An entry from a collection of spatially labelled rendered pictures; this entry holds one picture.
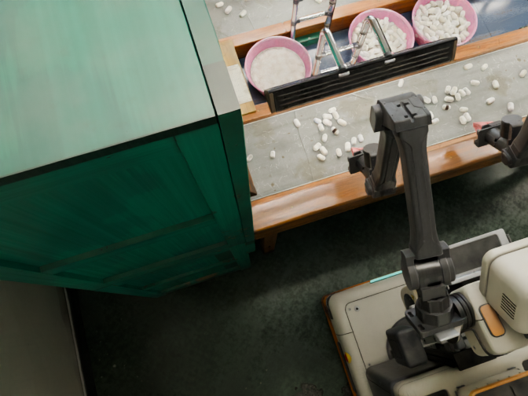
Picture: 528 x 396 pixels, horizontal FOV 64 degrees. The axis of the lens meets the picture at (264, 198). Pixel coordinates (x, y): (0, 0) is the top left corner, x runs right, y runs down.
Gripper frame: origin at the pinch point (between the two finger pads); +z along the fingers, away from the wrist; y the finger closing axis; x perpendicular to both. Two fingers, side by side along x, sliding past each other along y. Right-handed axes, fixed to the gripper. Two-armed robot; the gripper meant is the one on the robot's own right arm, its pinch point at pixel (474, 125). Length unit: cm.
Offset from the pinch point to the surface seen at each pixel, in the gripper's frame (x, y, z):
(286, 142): -3, 65, 21
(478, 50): -13.7, -21.1, 30.3
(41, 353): 49, 182, 6
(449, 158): 11.5, 8.9, 0.8
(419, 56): -30.7, 22.3, -0.5
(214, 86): -63, 89, -71
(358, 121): -3.2, 34.9, 21.2
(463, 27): -20, -22, 42
